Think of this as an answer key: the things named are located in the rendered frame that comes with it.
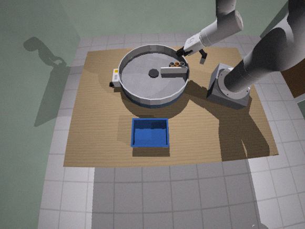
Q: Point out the blue open box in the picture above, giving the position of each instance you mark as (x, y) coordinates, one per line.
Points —
(150, 132)

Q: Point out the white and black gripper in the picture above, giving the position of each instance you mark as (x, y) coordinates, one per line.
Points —
(192, 45)

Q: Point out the grey round turning table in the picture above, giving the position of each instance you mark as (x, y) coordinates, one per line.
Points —
(146, 78)

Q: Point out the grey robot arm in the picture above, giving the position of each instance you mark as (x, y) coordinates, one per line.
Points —
(280, 49)

